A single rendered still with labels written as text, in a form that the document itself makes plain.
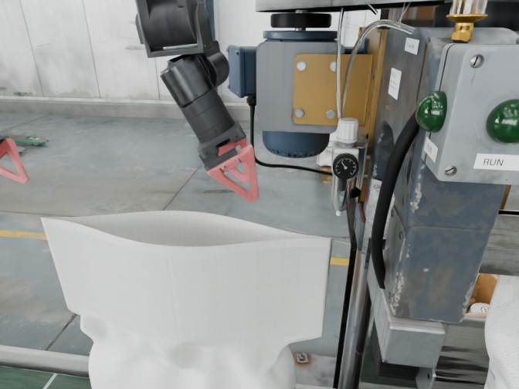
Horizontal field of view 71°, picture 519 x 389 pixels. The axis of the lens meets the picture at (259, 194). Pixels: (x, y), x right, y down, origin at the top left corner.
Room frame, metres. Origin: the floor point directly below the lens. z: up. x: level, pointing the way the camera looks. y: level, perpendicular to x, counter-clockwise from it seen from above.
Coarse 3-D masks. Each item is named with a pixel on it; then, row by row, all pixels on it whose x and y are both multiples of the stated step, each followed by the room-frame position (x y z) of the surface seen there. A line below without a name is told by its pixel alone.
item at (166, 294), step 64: (64, 256) 0.53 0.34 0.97; (128, 256) 0.47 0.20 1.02; (192, 256) 0.45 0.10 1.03; (256, 256) 0.46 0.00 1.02; (320, 256) 0.47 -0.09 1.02; (128, 320) 0.48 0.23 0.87; (192, 320) 0.45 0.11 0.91; (256, 320) 0.46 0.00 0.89; (320, 320) 0.47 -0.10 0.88; (128, 384) 0.44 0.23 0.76; (192, 384) 0.42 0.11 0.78; (256, 384) 0.41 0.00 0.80
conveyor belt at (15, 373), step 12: (0, 372) 0.77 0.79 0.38; (12, 372) 0.77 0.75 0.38; (24, 372) 0.77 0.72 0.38; (36, 372) 0.77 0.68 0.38; (0, 384) 0.73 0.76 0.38; (12, 384) 0.73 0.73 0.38; (24, 384) 0.73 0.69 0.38; (36, 384) 0.73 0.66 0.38; (48, 384) 0.73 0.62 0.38; (60, 384) 0.73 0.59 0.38; (72, 384) 0.73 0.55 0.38; (84, 384) 0.73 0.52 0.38
